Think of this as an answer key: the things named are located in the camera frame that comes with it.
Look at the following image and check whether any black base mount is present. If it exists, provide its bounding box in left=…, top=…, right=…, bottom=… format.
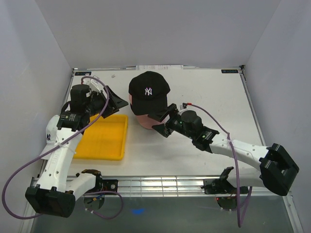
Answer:
left=201, top=179, right=237, bottom=194
left=100, top=179, right=119, bottom=192

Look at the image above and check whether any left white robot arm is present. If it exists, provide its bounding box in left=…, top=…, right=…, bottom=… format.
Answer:
left=25, top=84, right=128, bottom=217

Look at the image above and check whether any yellow plastic tray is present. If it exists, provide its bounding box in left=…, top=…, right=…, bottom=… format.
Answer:
left=73, top=114, right=128, bottom=161

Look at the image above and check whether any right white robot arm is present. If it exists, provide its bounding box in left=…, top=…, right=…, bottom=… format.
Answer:
left=148, top=103, right=299, bottom=196

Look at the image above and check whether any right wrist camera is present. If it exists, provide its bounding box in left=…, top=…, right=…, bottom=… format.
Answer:
left=180, top=103, right=192, bottom=111

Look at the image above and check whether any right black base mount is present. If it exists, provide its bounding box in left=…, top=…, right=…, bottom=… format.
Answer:
left=201, top=179, right=237, bottom=194

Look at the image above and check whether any black NY baseball cap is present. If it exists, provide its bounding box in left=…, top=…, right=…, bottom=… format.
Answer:
left=128, top=71, right=171, bottom=116

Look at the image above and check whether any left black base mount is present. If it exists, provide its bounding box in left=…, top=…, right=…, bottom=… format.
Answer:
left=100, top=179, right=119, bottom=192

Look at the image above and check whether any aluminium front rail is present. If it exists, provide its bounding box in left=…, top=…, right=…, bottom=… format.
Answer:
left=103, top=176, right=276, bottom=198

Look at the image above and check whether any white NY baseball cap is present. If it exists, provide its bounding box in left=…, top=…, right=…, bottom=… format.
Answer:
left=41, top=115, right=59, bottom=155

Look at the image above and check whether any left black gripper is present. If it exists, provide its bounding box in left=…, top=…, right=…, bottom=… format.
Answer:
left=85, top=85, right=128, bottom=118

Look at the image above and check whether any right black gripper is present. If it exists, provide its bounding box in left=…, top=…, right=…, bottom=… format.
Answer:
left=148, top=103, right=194, bottom=140

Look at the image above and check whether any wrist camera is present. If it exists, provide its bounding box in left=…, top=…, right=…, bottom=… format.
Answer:
left=81, top=76, right=104, bottom=92
left=180, top=103, right=192, bottom=111

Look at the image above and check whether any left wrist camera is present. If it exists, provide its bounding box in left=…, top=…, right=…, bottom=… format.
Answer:
left=81, top=76, right=104, bottom=92

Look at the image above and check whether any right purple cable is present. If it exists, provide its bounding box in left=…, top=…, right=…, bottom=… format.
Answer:
left=188, top=103, right=253, bottom=228

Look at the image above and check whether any pink baseball cap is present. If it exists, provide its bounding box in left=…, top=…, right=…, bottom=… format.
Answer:
left=129, top=94, right=167, bottom=130

